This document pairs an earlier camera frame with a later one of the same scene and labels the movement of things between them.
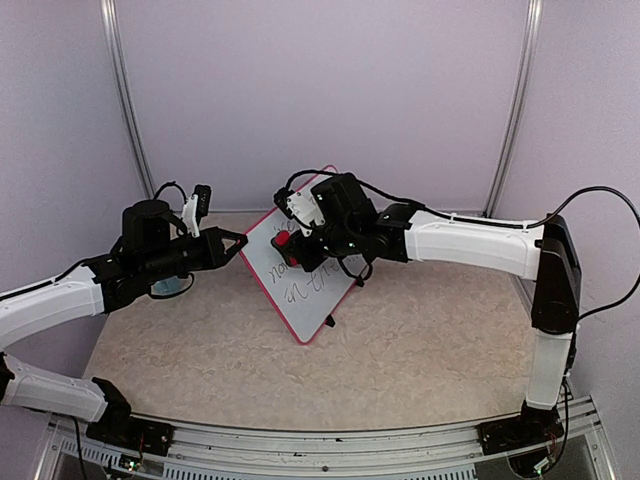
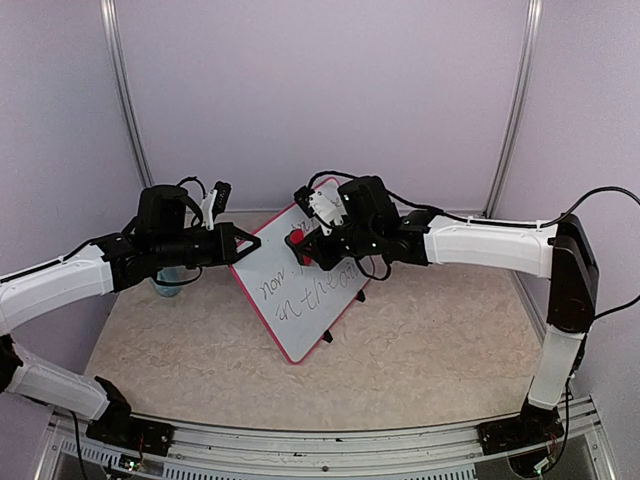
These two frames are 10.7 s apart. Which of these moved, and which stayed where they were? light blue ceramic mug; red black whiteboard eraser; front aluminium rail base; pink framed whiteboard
Moved: red black whiteboard eraser; pink framed whiteboard
Stayed: front aluminium rail base; light blue ceramic mug
